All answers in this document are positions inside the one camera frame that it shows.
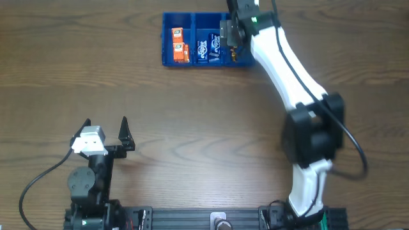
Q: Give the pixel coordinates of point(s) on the blue candy pack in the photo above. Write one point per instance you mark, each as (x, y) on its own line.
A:
(214, 48)
(202, 51)

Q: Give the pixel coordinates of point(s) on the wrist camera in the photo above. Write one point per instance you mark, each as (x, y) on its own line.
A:
(256, 2)
(89, 140)

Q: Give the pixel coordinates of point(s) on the blue tray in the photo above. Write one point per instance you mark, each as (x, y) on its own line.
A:
(207, 22)

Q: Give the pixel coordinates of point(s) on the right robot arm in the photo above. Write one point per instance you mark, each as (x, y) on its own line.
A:
(284, 70)

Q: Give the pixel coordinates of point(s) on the gold candy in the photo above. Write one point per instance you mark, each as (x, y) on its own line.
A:
(234, 57)

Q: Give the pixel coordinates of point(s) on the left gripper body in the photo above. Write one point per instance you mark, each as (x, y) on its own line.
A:
(116, 151)

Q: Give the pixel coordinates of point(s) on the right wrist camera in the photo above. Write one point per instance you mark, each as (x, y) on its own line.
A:
(256, 2)

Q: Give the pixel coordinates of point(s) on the mounting rail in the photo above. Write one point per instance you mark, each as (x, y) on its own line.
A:
(191, 218)

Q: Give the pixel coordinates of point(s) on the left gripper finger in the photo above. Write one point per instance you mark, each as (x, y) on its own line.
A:
(126, 139)
(79, 131)

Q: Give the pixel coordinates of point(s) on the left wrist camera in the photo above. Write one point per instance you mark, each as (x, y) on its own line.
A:
(89, 140)

